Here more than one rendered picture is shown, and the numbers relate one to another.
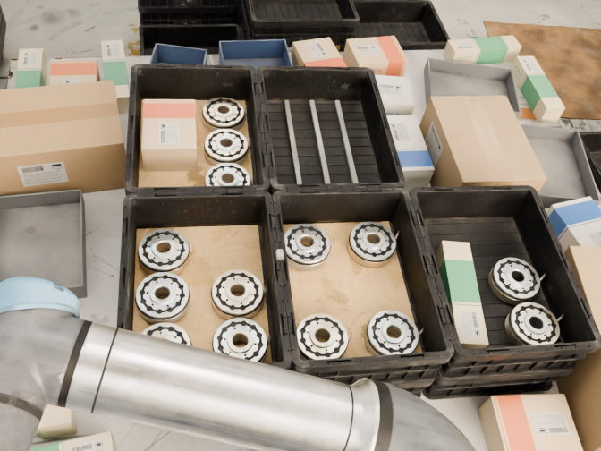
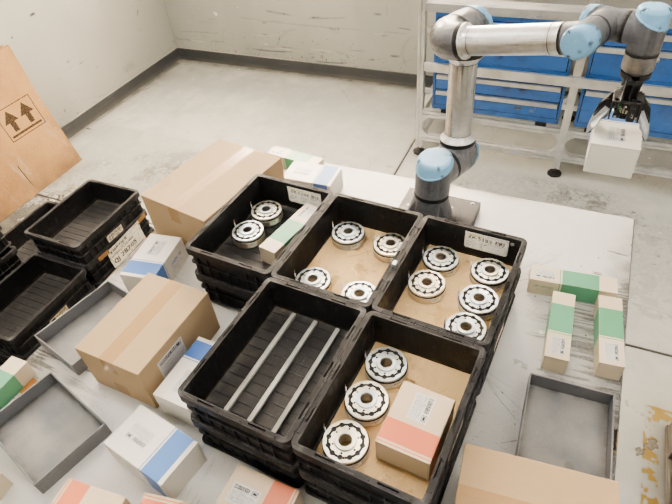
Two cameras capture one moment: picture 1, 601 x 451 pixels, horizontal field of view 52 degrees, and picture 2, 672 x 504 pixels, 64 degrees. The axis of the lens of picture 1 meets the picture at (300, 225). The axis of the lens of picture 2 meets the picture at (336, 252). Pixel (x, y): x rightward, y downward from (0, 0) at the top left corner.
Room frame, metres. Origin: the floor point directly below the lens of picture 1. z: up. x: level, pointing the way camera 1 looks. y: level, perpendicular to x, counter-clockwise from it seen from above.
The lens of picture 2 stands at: (1.48, 0.69, 1.96)
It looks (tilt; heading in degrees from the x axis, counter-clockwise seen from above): 43 degrees down; 228
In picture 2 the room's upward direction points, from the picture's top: 6 degrees counter-clockwise
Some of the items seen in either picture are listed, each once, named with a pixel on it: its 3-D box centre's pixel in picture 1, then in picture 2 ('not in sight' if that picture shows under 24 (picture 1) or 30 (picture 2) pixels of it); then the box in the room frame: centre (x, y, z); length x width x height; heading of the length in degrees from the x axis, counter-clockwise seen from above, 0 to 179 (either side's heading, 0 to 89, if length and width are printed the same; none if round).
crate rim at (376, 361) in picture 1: (356, 270); (350, 246); (0.68, -0.12, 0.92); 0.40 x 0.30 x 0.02; 16
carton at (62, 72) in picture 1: (75, 89); not in sight; (1.20, 0.67, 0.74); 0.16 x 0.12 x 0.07; 19
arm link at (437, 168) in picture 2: not in sight; (434, 172); (0.24, -0.15, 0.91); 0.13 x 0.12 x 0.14; 2
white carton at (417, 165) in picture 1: (399, 153); (199, 380); (1.20, -0.22, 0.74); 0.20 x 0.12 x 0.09; 17
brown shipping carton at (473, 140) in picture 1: (475, 157); (152, 337); (1.21, -0.42, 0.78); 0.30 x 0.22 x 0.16; 17
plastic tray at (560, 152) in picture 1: (550, 166); (94, 325); (1.29, -0.66, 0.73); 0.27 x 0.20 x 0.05; 7
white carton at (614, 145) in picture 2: not in sight; (613, 141); (0.05, 0.30, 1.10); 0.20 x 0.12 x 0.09; 19
